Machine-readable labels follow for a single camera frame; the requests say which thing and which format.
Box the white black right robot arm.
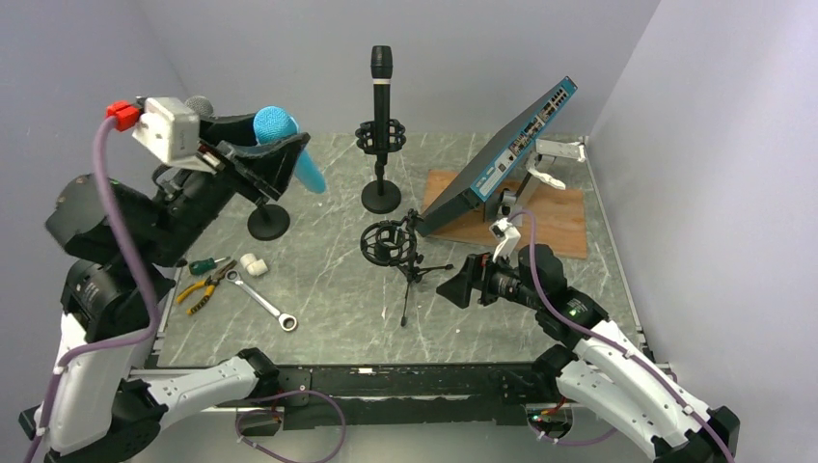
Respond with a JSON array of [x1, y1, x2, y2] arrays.
[[436, 244, 740, 462]]

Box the black clip microphone stand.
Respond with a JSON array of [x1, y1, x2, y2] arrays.
[[247, 203, 290, 241]]

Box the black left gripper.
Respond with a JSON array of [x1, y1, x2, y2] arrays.
[[146, 111, 314, 263]]

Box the green handled screwdriver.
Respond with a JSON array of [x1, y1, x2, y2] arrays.
[[187, 257, 230, 276]]

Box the black microphone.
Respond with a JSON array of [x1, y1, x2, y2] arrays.
[[370, 45, 393, 152]]

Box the white plastic pipe fitting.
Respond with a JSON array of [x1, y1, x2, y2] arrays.
[[239, 253, 269, 277]]

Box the black tripod shock mount stand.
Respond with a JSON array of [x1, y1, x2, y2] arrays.
[[359, 208, 453, 327]]

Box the blue microphone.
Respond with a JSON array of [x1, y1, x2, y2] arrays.
[[253, 106, 327, 194]]

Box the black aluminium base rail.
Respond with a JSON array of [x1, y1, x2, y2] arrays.
[[279, 362, 560, 425]]

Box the silver head glitter microphone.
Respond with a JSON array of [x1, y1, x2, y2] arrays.
[[184, 95, 214, 118]]

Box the black round base stand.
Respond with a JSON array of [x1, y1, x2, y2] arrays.
[[355, 119, 406, 214]]

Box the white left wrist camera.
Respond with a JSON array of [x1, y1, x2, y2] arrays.
[[132, 97, 200, 170]]

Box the yellow handled pliers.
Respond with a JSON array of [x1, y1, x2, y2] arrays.
[[175, 259, 238, 315]]

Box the wooden board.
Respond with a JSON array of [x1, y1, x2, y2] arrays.
[[417, 169, 588, 259]]

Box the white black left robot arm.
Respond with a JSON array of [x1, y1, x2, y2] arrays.
[[19, 106, 310, 462]]

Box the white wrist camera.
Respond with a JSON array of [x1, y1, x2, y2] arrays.
[[132, 97, 200, 170], [490, 218, 521, 262]]

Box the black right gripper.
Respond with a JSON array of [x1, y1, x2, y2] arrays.
[[437, 246, 543, 310]]

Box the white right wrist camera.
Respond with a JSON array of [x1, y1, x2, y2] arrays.
[[490, 218, 521, 262]]

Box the grey metal bracket stand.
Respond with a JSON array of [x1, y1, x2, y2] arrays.
[[483, 136, 587, 223]]

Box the blue network switch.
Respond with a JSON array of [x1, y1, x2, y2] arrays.
[[417, 76, 577, 237]]

